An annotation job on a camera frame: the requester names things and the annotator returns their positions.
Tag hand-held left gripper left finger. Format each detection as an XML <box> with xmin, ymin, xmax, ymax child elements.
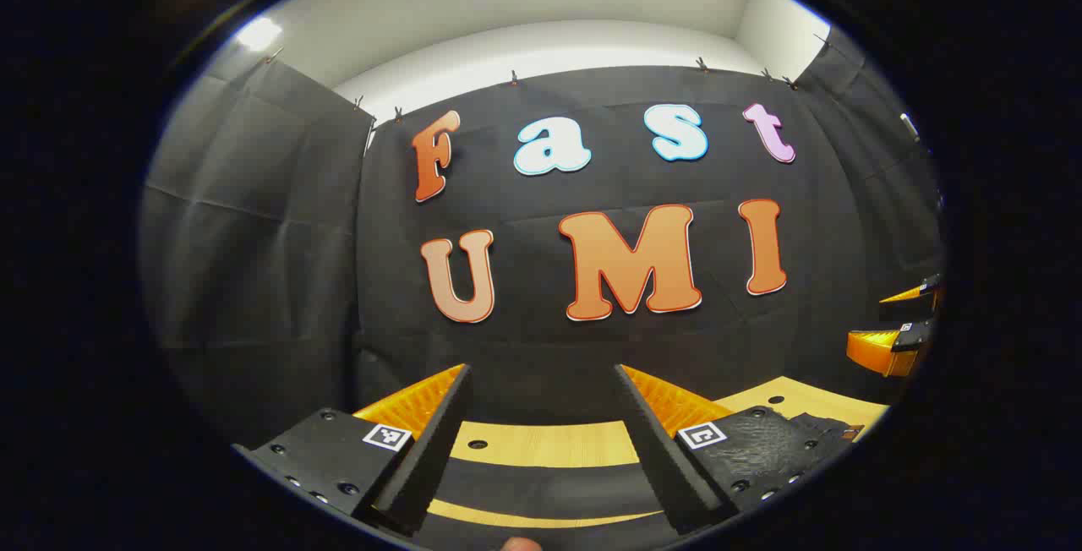
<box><xmin>231</xmin><ymin>363</ymin><xmax>473</xmax><ymax>537</ymax></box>

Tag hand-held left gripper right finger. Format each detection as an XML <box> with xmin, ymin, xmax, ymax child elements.
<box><xmin>614</xmin><ymin>363</ymin><xmax>839</xmax><ymax>537</ymax></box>

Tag dark grey jeans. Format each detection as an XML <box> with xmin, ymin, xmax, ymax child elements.
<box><xmin>423</xmin><ymin>410</ymin><xmax>865</xmax><ymax>548</ymax></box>

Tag plain black curtain cloth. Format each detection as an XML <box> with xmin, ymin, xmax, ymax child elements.
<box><xmin>139</xmin><ymin>48</ymin><xmax>377</xmax><ymax>450</ymax></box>
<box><xmin>795</xmin><ymin>27</ymin><xmax>946</xmax><ymax>383</ymax></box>

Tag ceiling light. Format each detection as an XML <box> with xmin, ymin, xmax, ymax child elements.
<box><xmin>237</xmin><ymin>17</ymin><xmax>284</xmax><ymax>52</ymax></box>

